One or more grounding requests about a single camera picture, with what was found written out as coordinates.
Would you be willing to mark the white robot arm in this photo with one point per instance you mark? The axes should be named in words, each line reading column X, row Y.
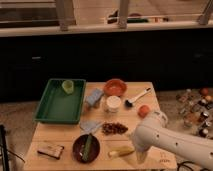
column 152, row 131

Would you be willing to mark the white paper cup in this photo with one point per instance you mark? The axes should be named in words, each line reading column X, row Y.
column 112, row 104

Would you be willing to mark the light green cup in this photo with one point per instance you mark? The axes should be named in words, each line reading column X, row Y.
column 68, row 86

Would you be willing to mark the orange bowl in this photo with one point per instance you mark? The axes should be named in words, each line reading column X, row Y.
column 115, row 87

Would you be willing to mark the blue sponge block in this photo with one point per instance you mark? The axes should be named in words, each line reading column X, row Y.
column 93, row 99

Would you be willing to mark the grey folded cloth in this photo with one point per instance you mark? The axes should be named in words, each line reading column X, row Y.
column 90, row 126

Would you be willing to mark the orange fruit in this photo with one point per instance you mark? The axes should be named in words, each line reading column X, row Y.
column 143, row 111

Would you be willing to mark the green plastic tray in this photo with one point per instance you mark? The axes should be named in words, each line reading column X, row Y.
column 58, row 107

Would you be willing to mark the dark brown plate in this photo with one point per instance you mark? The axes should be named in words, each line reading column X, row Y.
column 78, row 148

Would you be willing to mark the green cucumber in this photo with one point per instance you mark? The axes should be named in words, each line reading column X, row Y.
column 87, row 148

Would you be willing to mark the small brown box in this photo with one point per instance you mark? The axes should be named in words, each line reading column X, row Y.
column 51, row 150

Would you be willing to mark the spice bottles on floor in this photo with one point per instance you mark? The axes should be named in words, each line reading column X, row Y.
column 196, row 111

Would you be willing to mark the black stand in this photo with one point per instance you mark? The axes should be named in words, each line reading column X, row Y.
column 3, row 149

